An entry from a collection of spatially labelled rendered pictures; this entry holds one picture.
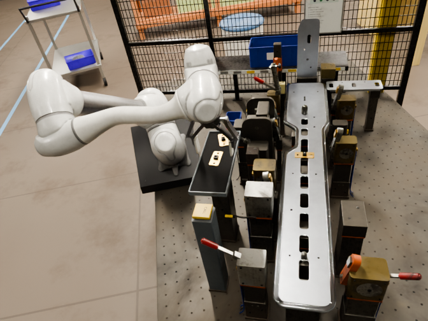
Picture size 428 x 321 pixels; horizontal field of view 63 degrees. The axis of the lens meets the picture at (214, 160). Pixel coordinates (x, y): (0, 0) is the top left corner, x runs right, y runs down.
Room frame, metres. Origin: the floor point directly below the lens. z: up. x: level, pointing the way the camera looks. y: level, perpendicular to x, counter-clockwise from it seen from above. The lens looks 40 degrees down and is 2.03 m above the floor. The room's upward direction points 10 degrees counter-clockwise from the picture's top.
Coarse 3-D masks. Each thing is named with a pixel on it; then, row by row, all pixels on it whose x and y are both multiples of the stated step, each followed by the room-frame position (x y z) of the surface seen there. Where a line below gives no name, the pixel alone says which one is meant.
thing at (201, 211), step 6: (198, 204) 0.83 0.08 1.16; (204, 204) 0.83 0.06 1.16; (210, 204) 0.82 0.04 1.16; (198, 210) 0.81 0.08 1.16; (204, 210) 0.80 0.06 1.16; (210, 210) 0.80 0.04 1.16; (192, 216) 0.79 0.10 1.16; (198, 216) 0.78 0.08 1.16; (204, 216) 0.78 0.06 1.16; (210, 216) 0.78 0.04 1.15
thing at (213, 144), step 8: (208, 136) 1.22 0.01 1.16; (216, 136) 1.21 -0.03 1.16; (208, 144) 1.16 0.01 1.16; (216, 144) 1.15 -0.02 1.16; (224, 144) 1.14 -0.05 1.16; (208, 152) 1.11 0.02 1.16; (224, 152) 1.09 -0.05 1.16; (208, 160) 1.06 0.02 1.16; (224, 160) 1.04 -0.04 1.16; (200, 168) 1.02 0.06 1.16; (208, 168) 1.01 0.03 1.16; (216, 168) 1.00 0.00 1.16; (224, 168) 1.00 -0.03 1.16; (200, 176) 0.97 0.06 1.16; (208, 176) 0.97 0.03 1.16; (216, 176) 0.96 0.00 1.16; (224, 176) 0.95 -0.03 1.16; (192, 184) 0.94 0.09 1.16; (200, 184) 0.93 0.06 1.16; (208, 184) 0.93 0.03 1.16; (216, 184) 0.92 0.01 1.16; (224, 184) 0.91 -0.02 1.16
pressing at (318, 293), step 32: (288, 96) 1.68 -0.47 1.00; (320, 96) 1.63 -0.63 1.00; (320, 128) 1.35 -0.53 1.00; (288, 160) 1.16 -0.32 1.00; (320, 160) 1.12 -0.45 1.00; (288, 192) 0.97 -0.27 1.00; (320, 192) 0.94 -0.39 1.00; (288, 224) 0.81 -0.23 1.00; (320, 224) 0.79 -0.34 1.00; (288, 256) 0.68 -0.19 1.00; (320, 256) 0.66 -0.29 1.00; (288, 288) 0.57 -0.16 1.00; (320, 288) 0.55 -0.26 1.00
